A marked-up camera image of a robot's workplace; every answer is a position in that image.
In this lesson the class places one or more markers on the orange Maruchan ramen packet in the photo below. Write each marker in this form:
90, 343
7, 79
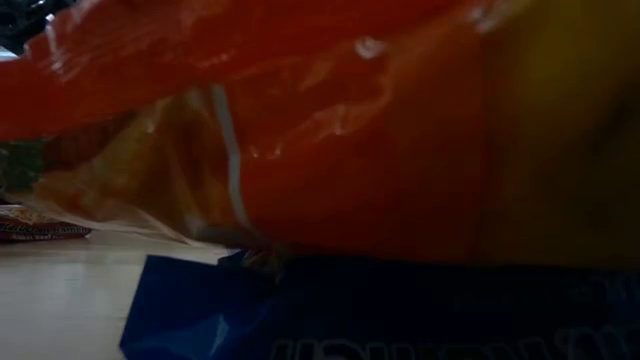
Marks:
350, 150

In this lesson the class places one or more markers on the blue Maruchan ramen packet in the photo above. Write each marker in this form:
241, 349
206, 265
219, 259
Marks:
200, 310

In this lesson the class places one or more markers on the red Maruchan ramen packet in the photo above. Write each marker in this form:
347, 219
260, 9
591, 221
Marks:
40, 230

